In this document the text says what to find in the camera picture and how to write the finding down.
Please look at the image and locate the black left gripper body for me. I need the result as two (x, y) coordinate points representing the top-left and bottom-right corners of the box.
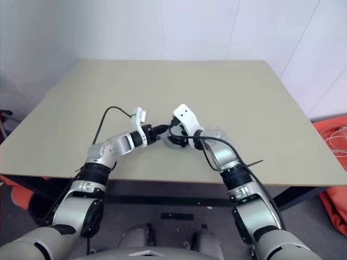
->
(142, 123), (161, 147)

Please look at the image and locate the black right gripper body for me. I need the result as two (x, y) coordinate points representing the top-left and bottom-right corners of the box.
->
(179, 126), (196, 149)

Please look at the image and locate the silver metal disc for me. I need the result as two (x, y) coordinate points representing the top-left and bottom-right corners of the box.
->
(165, 127), (190, 146)

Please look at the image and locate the grey rounded shape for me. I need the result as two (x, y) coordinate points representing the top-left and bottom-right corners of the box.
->
(192, 226), (226, 251)

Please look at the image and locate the grey robot torso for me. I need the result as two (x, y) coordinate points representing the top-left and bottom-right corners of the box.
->
(89, 245), (253, 260)

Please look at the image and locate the orange fabric cushion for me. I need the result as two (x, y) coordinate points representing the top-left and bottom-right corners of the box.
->
(0, 174), (35, 211)
(318, 186), (347, 239)
(313, 115), (347, 171)

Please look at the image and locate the black tripod stand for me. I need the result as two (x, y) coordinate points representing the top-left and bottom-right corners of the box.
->
(0, 109), (14, 144)

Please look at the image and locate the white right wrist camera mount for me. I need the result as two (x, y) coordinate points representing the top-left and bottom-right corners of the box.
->
(173, 103), (204, 136)

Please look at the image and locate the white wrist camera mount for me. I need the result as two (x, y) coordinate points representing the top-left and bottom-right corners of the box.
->
(173, 103), (204, 136)
(129, 107), (149, 147)

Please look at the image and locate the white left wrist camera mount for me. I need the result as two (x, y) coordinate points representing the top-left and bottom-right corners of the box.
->
(129, 107), (149, 147)

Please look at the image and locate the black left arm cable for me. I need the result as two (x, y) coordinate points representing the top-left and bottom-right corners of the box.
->
(40, 107), (133, 228)

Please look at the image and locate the black table frame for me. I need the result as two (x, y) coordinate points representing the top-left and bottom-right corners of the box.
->
(5, 174), (330, 212)

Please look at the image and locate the white cord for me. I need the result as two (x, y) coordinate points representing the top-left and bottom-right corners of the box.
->
(319, 124), (347, 158)

